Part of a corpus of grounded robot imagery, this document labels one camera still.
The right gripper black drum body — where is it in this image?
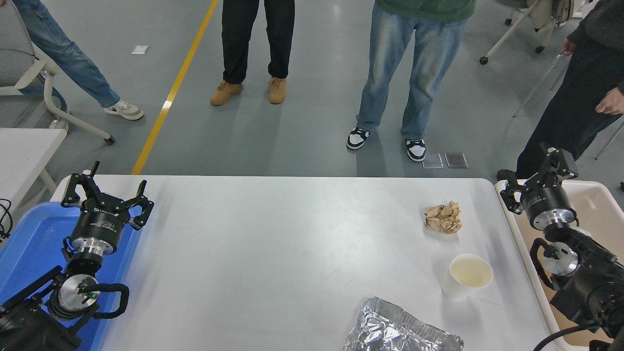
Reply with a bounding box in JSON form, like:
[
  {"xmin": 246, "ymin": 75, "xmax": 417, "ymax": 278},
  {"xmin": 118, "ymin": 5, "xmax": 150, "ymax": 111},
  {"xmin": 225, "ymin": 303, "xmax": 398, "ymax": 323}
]
[{"xmin": 518, "ymin": 180, "xmax": 578, "ymax": 226}]

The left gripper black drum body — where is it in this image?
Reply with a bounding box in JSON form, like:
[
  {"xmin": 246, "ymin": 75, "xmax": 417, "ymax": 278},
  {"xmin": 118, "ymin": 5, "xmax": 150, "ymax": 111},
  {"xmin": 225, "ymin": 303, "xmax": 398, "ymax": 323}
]
[{"xmin": 71, "ymin": 203, "xmax": 133, "ymax": 247}]

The tan paper ball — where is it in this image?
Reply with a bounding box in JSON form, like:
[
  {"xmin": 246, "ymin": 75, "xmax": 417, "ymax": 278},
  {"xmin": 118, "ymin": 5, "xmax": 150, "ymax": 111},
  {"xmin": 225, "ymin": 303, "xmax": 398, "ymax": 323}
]
[{"xmin": 425, "ymin": 201, "xmax": 463, "ymax": 234}]

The white paper cup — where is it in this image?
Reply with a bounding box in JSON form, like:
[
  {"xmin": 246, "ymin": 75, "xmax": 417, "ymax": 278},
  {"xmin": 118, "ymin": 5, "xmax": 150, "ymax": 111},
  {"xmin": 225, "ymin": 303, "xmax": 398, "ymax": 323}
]
[{"xmin": 441, "ymin": 253, "xmax": 494, "ymax": 301}]

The silver foil tray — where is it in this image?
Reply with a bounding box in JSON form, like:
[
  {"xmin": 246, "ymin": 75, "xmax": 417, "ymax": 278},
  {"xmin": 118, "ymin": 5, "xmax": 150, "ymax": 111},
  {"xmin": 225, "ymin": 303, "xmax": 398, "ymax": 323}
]
[{"xmin": 342, "ymin": 297, "xmax": 465, "ymax": 351}]

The person's left hand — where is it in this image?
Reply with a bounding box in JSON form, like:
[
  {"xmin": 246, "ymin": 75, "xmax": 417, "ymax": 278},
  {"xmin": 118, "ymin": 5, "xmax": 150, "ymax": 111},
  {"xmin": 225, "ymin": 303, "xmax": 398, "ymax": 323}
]
[{"xmin": 596, "ymin": 88, "xmax": 624, "ymax": 116}]

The large pale plastic bin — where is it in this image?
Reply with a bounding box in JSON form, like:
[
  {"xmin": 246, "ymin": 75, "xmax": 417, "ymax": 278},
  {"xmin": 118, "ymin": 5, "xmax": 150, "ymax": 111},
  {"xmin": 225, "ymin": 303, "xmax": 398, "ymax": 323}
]
[{"xmin": 495, "ymin": 179, "xmax": 624, "ymax": 351}]

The white side table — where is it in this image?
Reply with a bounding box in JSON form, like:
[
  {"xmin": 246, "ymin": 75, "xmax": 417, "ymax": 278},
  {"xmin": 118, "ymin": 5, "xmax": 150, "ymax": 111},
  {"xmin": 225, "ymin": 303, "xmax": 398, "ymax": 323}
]
[{"xmin": 0, "ymin": 128, "xmax": 67, "ymax": 215}]

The person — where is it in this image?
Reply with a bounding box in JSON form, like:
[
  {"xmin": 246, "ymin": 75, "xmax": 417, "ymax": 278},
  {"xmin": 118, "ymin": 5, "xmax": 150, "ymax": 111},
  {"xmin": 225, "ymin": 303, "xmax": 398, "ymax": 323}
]
[
  {"xmin": 12, "ymin": 0, "xmax": 145, "ymax": 121},
  {"xmin": 496, "ymin": 0, "xmax": 624, "ymax": 181},
  {"xmin": 210, "ymin": 0, "xmax": 296, "ymax": 106},
  {"xmin": 347, "ymin": 0, "xmax": 477, "ymax": 162}
]

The blue plastic tray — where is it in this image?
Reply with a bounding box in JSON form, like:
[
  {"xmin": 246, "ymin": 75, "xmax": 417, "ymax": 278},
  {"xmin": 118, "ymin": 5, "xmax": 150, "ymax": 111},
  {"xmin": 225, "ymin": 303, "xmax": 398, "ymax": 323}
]
[{"xmin": 0, "ymin": 202, "xmax": 143, "ymax": 351}]

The thin metal rod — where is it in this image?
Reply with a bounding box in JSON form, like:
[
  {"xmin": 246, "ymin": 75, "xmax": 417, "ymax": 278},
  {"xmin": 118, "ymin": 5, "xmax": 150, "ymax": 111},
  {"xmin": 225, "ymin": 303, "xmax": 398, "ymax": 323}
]
[{"xmin": 513, "ymin": 54, "xmax": 566, "ymax": 117}]

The grey office chair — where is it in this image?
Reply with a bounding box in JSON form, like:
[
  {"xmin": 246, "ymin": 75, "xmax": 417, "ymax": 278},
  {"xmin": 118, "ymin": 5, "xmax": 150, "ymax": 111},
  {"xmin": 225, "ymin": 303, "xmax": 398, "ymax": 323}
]
[{"xmin": 0, "ymin": 0, "xmax": 116, "ymax": 145}]

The white-legged wheeled chair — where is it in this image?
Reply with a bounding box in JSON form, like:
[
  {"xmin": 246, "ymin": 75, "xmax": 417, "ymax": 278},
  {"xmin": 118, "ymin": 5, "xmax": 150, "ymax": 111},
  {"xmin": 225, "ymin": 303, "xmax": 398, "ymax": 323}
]
[{"xmin": 479, "ymin": 0, "xmax": 585, "ymax": 65}]

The beige jacket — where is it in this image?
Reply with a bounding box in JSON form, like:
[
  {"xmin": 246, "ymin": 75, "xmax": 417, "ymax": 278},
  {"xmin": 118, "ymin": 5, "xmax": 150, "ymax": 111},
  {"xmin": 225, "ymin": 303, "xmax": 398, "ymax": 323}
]
[{"xmin": 528, "ymin": 0, "xmax": 576, "ymax": 34}]

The black cable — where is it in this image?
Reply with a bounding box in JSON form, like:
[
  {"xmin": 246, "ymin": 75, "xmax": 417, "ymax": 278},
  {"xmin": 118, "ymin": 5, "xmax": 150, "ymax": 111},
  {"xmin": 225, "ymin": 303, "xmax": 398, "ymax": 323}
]
[{"xmin": 0, "ymin": 198, "xmax": 14, "ymax": 242}]

